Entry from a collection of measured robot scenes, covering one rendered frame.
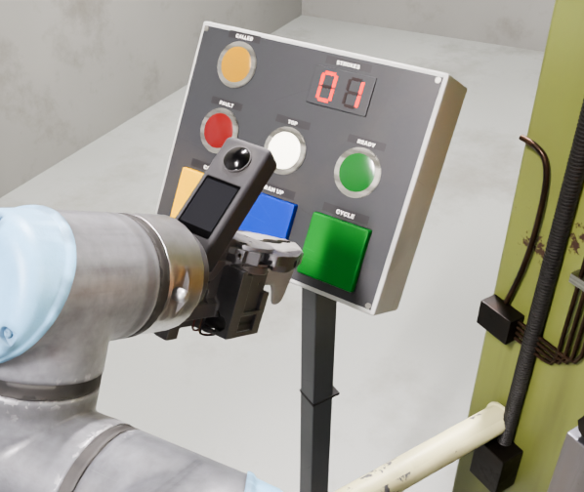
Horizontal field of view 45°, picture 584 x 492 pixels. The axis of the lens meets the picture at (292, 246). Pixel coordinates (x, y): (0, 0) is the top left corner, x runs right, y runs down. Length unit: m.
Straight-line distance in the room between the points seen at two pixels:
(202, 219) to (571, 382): 0.64
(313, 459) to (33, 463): 0.89
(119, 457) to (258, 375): 1.66
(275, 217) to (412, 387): 1.29
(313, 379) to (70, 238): 0.76
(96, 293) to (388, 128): 0.46
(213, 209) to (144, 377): 1.57
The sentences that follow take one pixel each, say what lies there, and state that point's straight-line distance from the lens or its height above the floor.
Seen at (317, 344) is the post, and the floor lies 0.74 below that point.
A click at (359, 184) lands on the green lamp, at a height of 1.08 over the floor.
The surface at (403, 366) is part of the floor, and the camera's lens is 2.13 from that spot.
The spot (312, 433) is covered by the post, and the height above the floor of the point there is 0.53.
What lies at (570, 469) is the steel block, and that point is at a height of 0.87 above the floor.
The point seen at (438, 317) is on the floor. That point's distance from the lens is 2.31.
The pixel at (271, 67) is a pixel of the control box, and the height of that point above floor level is 1.17.
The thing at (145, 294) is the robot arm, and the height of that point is 1.19.
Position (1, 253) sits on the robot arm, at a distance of 0.42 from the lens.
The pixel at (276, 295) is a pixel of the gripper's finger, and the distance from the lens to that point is 0.68.
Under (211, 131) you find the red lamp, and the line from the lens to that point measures 0.91.
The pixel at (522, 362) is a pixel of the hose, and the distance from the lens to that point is 1.07.
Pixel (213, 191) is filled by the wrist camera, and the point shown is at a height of 1.19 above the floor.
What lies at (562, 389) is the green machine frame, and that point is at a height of 0.75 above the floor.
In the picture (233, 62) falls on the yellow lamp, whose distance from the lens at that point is 0.91.
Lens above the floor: 1.48
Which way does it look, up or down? 35 degrees down
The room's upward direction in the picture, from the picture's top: straight up
